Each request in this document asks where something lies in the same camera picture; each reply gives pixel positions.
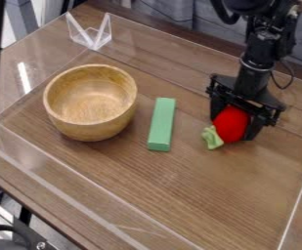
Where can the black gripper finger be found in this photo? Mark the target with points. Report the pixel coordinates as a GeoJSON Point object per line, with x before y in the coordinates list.
{"type": "Point", "coordinates": [255, 125]}
{"type": "Point", "coordinates": [218, 105]}

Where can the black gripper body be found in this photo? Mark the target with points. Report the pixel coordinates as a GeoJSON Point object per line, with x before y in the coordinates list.
{"type": "Point", "coordinates": [263, 103]}

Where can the red plush strawberry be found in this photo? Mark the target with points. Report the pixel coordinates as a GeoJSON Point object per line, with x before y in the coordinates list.
{"type": "Point", "coordinates": [227, 127]}

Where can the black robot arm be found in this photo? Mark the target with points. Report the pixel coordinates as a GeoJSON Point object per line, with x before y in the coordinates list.
{"type": "Point", "coordinates": [270, 40]}

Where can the green rectangular block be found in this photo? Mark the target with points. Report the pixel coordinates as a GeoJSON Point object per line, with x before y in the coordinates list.
{"type": "Point", "coordinates": [162, 121]}

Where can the wooden bowl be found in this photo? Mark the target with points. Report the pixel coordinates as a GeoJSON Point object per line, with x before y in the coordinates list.
{"type": "Point", "coordinates": [90, 101]}

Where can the black table leg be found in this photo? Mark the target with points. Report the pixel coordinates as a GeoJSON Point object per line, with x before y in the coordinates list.
{"type": "Point", "coordinates": [24, 216]}

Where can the clear acrylic corner bracket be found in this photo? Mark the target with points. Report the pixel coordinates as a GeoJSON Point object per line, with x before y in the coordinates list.
{"type": "Point", "coordinates": [90, 37]}

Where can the clear acrylic tray wall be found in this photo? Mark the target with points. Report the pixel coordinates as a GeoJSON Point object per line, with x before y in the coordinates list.
{"type": "Point", "coordinates": [87, 213]}

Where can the black metal bracket with screw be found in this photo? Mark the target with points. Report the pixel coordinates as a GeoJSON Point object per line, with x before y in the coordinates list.
{"type": "Point", "coordinates": [28, 237]}

